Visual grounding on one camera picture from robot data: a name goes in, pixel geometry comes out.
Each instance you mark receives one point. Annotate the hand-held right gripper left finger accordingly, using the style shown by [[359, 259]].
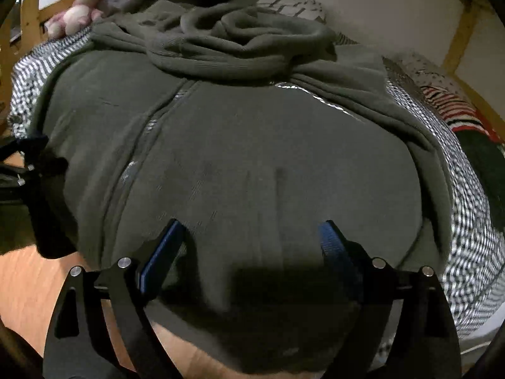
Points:
[[161, 252]]

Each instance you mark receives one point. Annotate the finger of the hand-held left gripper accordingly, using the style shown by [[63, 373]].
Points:
[[35, 158], [51, 221]]

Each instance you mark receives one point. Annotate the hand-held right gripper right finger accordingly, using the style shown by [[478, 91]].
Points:
[[335, 248]]

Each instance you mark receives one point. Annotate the dark green zip hoodie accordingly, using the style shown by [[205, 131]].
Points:
[[256, 158]]

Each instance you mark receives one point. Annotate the black white checked bed sheet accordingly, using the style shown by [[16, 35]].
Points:
[[469, 221]]

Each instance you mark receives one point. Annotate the pink plush toy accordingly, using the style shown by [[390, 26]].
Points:
[[75, 17]]

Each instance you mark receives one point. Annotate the dark green printed cloth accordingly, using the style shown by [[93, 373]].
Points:
[[489, 166]]

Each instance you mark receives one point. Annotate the red white striped cloth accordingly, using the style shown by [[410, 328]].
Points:
[[453, 106]]

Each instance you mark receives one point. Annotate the white patterned pillow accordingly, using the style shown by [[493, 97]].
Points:
[[418, 69]]

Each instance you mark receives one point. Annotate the wooden bunk bed frame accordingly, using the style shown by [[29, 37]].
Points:
[[467, 27]]

